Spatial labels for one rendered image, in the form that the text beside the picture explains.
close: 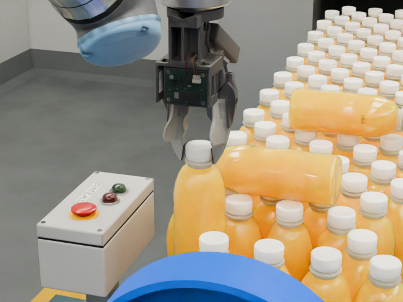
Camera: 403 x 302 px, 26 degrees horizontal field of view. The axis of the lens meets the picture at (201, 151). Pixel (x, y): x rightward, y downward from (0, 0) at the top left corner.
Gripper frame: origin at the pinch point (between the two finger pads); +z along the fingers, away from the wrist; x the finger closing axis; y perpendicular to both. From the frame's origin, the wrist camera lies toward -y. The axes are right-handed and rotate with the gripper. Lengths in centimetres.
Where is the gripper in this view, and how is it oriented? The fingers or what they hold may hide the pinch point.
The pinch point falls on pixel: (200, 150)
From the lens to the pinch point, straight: 117.0
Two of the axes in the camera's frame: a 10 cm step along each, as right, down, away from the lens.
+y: -3.0, 3.5, -8.9
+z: 0.0, 9.3, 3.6
